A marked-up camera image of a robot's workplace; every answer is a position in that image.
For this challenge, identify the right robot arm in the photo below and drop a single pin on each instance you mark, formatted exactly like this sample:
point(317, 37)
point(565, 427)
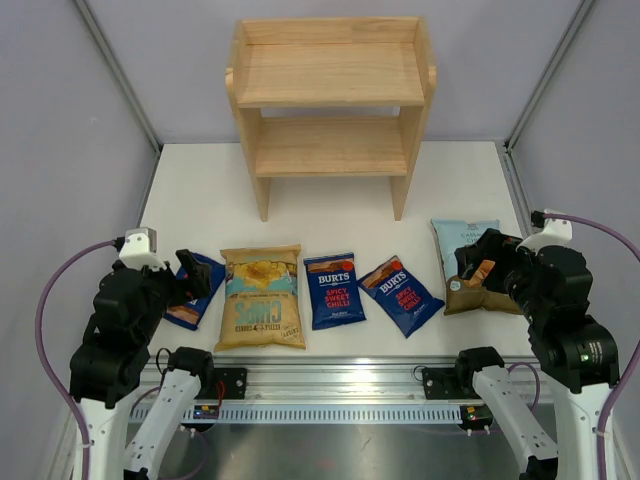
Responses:
point(550, 283)

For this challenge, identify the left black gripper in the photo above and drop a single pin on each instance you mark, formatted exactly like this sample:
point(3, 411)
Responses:
point(198, 277)

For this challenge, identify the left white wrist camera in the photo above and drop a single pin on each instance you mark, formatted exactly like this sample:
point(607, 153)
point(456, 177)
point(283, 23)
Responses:
point(139, 250)

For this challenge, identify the wooden two-tier shelf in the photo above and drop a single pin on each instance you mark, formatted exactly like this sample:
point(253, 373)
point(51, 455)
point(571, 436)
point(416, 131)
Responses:
point(340, 96)

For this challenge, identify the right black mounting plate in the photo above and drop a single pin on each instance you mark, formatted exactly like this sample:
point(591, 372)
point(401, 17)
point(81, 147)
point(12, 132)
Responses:
point(441, 384)

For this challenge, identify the black mounting plate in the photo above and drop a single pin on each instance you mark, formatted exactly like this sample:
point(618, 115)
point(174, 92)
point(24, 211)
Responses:
point(441, 384)
point(231, 383)

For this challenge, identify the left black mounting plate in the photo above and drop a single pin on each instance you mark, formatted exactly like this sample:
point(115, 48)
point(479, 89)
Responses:
point(231, 383)

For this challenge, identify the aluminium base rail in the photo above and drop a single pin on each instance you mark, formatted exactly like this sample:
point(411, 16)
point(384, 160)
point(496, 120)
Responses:
point(334, 380)

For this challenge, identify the blue burts bag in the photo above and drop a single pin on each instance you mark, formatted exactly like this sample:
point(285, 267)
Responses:
point(401, 295)
point(334, 291)
point(190, 314)

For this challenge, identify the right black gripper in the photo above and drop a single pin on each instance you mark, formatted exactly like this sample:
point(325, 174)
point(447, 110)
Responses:
point(498, 246)

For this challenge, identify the white slotted cable duct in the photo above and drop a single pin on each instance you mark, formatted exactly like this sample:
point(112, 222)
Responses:
point(422, 414)

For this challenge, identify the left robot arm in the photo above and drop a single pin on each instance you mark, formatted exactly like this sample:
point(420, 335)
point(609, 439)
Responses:
point(106, 369)

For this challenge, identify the yellow kettle chips bag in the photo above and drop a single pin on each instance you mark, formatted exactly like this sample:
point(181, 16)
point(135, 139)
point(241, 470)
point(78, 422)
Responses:
point(261, 306)

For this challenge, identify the light blue cassava chips bag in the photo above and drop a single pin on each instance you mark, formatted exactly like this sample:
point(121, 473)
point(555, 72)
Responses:
point(466, 295)

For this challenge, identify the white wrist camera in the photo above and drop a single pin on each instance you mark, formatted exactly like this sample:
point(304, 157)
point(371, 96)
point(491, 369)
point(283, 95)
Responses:
point(139, 250)
point(551, 231)

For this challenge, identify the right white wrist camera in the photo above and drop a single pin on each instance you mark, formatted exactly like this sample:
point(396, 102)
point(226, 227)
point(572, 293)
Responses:
point(551, 231)

